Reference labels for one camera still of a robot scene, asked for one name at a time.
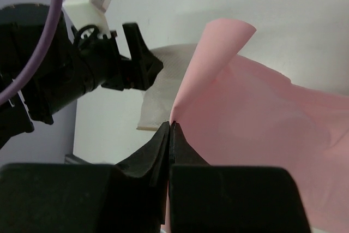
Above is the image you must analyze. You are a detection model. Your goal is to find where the pink bra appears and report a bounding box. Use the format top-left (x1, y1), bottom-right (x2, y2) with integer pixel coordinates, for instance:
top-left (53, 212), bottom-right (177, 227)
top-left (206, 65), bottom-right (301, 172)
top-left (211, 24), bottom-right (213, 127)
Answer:
top-left (170, 19), bottom-right (348, 232)

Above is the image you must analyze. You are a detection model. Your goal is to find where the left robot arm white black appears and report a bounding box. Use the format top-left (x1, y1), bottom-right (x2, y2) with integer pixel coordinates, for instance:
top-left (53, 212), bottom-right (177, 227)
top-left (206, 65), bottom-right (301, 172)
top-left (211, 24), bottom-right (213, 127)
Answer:
top-left (1, 3), bottom-right (163, 145)

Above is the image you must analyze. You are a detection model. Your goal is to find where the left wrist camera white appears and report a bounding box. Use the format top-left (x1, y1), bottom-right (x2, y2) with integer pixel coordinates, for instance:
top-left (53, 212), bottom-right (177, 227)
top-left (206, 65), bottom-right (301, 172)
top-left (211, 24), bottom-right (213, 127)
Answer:
top-left (62, 0), bottom-right (111, 38)

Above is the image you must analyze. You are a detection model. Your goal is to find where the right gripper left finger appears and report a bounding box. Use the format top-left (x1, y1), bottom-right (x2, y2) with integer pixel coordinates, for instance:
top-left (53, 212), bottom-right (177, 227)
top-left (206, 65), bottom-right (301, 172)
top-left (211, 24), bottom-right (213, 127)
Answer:
top-left (116, 122), bottom-right (170, 232)

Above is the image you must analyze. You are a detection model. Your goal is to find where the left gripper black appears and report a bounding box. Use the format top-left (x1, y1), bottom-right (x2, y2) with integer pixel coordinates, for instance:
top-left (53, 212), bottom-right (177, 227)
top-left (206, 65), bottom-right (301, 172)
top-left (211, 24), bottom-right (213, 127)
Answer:
top-left (73, 22), bottom-right (164, 91)

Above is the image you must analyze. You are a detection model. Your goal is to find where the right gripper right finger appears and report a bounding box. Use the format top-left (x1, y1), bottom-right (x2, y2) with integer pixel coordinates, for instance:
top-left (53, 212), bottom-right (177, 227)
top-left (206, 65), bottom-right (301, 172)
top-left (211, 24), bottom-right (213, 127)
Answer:
top-left (169, 122), bottom-right (212, 232)

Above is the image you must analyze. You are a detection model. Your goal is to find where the white mesh laundry bag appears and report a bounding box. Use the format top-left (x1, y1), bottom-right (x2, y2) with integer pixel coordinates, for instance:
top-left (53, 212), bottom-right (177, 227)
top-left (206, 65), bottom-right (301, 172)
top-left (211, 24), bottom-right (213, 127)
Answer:
top-left (137, 44), bottom-right (197, 131)

